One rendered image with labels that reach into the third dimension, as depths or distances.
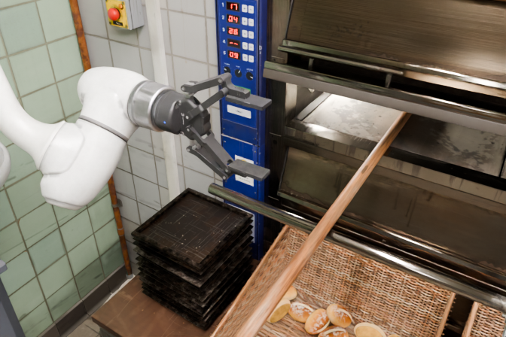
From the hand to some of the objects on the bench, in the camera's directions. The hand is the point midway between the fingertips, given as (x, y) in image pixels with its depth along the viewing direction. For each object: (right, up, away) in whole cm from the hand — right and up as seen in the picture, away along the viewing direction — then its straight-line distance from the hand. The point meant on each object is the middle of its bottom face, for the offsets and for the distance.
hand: (260, 140), depth 75 cm
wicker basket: (+22, -66, +65) cm, 95 cm away
